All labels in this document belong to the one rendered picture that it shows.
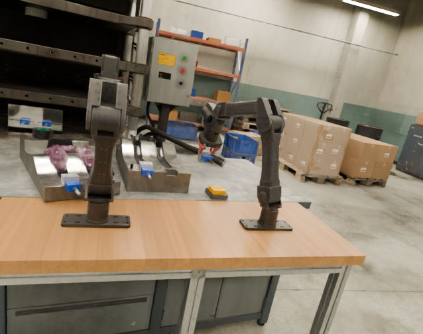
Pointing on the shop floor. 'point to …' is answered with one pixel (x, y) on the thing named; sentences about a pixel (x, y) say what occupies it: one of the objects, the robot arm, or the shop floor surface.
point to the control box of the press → (168, 77)
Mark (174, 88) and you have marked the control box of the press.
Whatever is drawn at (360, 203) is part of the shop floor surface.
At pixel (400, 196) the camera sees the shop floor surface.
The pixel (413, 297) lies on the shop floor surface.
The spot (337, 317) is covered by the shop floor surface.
